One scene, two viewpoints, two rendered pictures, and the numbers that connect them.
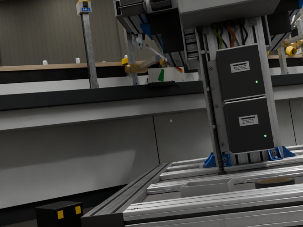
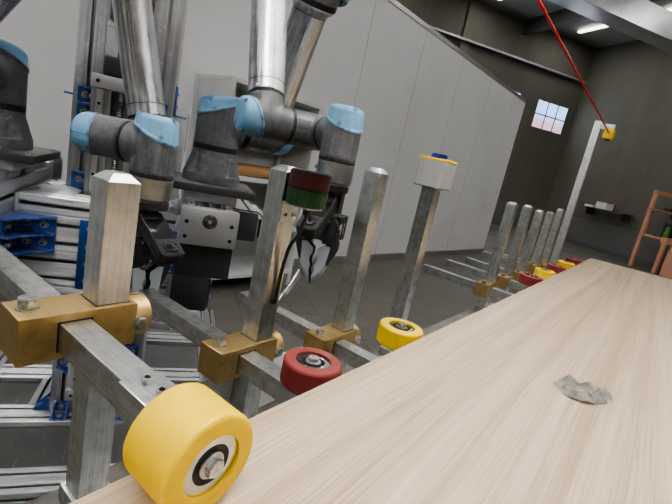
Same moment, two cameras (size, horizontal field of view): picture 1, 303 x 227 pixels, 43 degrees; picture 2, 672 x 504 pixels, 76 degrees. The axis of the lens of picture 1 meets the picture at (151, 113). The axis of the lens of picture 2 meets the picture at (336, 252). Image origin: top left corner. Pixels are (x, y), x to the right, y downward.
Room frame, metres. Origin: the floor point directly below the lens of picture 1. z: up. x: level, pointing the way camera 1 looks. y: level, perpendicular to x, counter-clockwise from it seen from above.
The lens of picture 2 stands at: (3.05, -0.38, 1.17)
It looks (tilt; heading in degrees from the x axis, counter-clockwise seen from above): 12 degrees down; 151
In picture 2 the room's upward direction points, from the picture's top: 12 degrees clockwise
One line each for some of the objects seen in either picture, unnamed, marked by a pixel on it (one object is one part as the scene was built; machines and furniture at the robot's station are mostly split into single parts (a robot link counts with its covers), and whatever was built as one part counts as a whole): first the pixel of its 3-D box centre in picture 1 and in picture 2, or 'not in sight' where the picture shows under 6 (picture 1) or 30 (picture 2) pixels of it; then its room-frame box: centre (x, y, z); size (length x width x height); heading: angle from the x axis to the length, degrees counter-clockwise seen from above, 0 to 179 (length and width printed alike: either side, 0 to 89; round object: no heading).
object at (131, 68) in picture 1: (135, 68); (333, 340); (2.33, 0.06, 0.81); 0.14 x 0.06 x 0.05; 116
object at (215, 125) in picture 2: not in sight; (222, 120); (1.83, -0.13, 1.20); 0.13 x 0.12 x 0.14; 93
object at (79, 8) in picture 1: (84, 8); (434, 174); (2.21, 0.31, 1.18); 0.07 x 0.07 x 0.08; 26
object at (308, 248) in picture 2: (139, 41); (310, 259); (2.24, 0.01, 0.95); 0.06 x 0.03 x 0.09; 136
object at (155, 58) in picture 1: (141, 66); (310, 333); (2.29, 0.02, 0.81); 0.44 x 0.03 x 0.04; 26
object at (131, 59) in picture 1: (130, 49); (351, 284); (2.32, 0.08, 0.93); 0.04 x 0.04 x 0.48; 26
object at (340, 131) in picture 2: not in sight; (341, 135); (2.25, 0.02, 1.22); 0.09 x 0.08 x 0.11; 3
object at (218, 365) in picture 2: (170, 61); (245, 353); (2.45, -0.17, 0.85); 0.14 x 0.06 x 0.05; 116
